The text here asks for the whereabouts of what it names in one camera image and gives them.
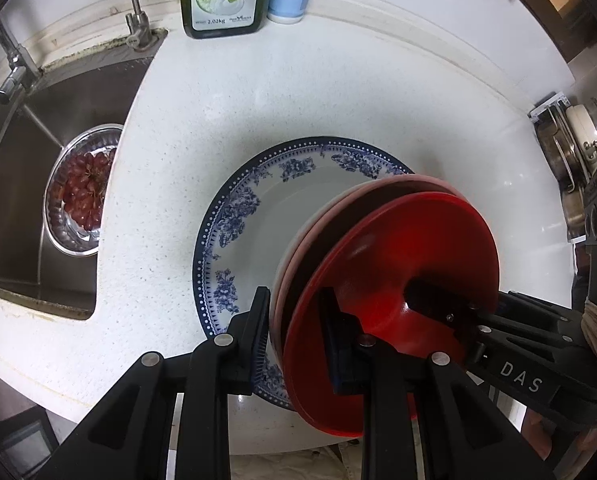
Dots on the red and black bowl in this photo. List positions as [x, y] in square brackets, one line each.
[428, 240]

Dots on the rack of metal pots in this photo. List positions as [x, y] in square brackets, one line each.
[558, 160]

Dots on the small blue floral plate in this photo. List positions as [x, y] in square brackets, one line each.
[278, 210]

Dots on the person's right hand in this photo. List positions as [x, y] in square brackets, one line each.
[538, 432]

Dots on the white bowl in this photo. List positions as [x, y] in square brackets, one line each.
[284, 255]

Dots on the pink bowl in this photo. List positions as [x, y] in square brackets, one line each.
[312, 225]

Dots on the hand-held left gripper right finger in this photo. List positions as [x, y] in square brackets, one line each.
[331, 360]

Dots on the thin gooseneck chrome faucet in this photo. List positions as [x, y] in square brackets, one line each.
[139, 25]

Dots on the dark wooden window frame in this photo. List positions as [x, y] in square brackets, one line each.
[553, 5]

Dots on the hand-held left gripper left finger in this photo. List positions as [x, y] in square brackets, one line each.
[259, 340]

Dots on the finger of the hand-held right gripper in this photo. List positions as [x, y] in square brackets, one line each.
[438, 305]
[538, 307]

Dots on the bunch of red grapes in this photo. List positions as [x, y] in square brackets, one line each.
[86, 190]

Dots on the green dish soap bottle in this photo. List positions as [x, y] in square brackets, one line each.
[223, 5]

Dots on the stainless steel sink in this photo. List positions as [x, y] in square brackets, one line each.
[18, 185]

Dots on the ribbed metal bowl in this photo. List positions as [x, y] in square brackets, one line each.
[53, 225]

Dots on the large chrome kitchen faucet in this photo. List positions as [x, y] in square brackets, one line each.
[13, 67]

